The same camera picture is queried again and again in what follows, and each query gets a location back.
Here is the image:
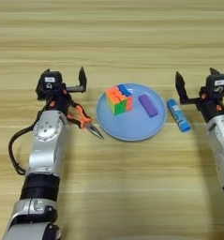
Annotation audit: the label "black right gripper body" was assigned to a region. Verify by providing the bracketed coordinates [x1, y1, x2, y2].
[179, 87, 224, 123]

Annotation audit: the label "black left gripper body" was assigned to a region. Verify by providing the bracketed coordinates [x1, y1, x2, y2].
[36, 82, 87, 115]

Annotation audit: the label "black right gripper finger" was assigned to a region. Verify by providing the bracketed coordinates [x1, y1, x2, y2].
[174, 70, 189, 100]
[209, 67, 221, 76]

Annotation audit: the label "blue glue stick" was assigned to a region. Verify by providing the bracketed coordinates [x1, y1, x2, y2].
[166, 98, 192, 133]

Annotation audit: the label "purple rectangular block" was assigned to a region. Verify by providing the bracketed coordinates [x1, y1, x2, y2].
[138, 94, 160, 119]

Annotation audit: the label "colourful puzzle cube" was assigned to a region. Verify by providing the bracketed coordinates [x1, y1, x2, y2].
[105, 83, 134, 116]

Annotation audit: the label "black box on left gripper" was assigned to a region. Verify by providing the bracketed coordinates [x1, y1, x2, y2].
[39, 70, 64, 92]

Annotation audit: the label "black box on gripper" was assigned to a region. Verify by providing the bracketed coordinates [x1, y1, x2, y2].
[205, 73, 224, 94]
[39, 70, 64, 92]

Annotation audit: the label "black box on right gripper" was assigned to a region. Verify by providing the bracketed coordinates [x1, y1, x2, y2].
[205, 73, 224, 94]

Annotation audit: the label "orange black needle-nose pliers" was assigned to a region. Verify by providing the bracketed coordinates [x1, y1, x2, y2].
[66, 101, 105, 141]

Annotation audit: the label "blue round plate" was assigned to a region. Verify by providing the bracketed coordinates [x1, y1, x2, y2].
[95, 82, 168, 143]

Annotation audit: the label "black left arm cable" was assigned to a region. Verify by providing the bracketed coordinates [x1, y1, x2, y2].
[7, 102, 52, 176]

